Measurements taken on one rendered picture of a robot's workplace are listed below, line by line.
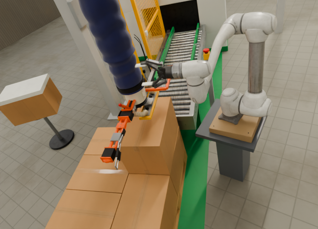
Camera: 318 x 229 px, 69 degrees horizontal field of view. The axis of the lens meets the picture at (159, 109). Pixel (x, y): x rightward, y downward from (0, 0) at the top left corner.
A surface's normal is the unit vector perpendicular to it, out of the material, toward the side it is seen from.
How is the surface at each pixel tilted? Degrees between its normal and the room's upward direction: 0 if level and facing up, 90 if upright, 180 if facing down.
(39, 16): 90
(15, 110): 90
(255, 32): 84
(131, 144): 0
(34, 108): 90
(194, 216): 0
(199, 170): 0
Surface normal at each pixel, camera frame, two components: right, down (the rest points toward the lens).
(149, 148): -0.18, 0.68
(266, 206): -0.24, -0.73
